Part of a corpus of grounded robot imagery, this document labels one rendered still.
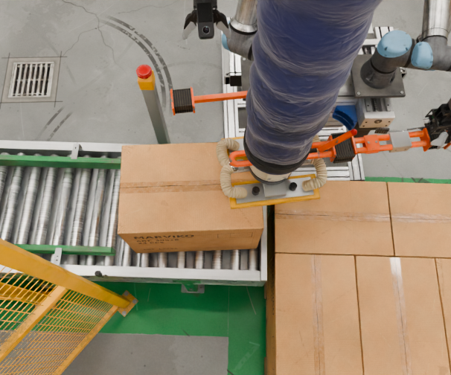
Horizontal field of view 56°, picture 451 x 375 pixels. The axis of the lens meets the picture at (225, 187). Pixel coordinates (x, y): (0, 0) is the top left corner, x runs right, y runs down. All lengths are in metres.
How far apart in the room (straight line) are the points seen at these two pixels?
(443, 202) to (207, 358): 1.56
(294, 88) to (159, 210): 0.99
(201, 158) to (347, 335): 1.07
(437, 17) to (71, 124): 2.40
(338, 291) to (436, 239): 0.58
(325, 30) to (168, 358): 2.17
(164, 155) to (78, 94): 1.53
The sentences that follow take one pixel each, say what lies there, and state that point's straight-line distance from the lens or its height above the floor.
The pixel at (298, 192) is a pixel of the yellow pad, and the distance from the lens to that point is 1.60.
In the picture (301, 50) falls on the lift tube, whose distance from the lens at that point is 0.86.
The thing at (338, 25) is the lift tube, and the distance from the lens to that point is 0.83.
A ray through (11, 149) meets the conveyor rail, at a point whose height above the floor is 0.58.
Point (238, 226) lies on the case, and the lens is 1.75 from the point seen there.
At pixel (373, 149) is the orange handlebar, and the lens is 1.61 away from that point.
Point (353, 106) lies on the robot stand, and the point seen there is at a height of 0.90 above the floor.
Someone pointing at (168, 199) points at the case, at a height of 0.95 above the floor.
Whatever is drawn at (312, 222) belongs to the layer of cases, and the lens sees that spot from 2.22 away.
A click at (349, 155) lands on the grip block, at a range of 1.56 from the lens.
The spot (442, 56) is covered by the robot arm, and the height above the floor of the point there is 1.58.
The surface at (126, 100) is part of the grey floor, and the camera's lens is 3.18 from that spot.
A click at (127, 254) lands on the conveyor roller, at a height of 0.55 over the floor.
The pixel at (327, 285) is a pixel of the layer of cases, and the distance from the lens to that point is 2.17.
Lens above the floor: 2.64
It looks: 70 degrees down
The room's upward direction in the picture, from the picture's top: 1 degrees clockwise
